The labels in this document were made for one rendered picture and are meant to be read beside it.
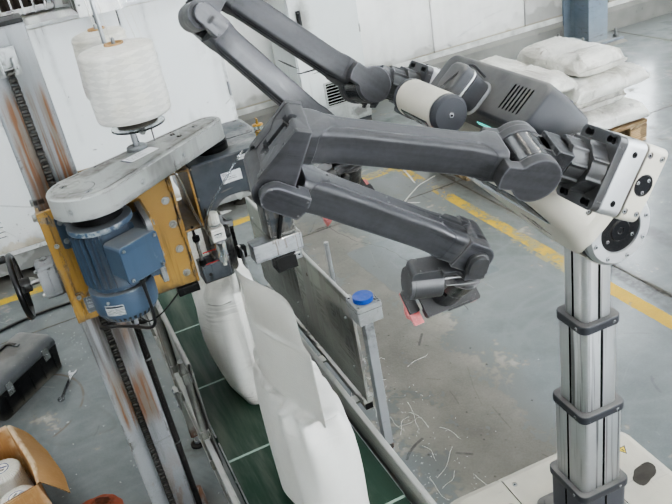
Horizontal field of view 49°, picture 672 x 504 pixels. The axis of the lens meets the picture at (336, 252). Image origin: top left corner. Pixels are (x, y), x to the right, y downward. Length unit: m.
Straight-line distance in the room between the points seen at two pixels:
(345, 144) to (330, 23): 4.76
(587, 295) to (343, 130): 0.90
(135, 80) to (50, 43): 2.94
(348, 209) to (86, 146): 3.70
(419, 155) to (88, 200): 0.84
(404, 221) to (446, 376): 2.07
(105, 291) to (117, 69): 0.51
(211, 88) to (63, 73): 0.87
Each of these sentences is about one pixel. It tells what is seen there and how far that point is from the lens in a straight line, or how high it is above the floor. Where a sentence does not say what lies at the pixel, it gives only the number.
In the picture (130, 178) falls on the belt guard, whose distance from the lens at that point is 1.69.
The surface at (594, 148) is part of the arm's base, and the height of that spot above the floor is 1.52.
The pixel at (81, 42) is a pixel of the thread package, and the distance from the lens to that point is 1.89.
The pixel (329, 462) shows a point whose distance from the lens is 1.82.
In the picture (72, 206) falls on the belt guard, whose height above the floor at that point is 1.40.
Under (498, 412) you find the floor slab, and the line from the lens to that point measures 2.95.
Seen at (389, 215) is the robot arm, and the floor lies 1.48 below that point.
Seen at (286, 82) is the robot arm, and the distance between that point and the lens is 1.54.
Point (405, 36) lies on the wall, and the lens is 6.73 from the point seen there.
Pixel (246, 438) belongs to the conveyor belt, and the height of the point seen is 0.38.
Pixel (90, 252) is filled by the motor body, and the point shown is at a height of 1.28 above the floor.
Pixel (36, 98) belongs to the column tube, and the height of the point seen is 1.58.
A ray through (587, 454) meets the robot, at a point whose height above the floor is 0.57.
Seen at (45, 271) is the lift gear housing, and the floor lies 1.17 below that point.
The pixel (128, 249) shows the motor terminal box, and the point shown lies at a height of 1.29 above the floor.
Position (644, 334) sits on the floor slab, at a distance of 3.36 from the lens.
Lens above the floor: 1.96
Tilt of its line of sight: 28 degrees down
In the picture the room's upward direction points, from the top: 11 degrees counter-clockwise
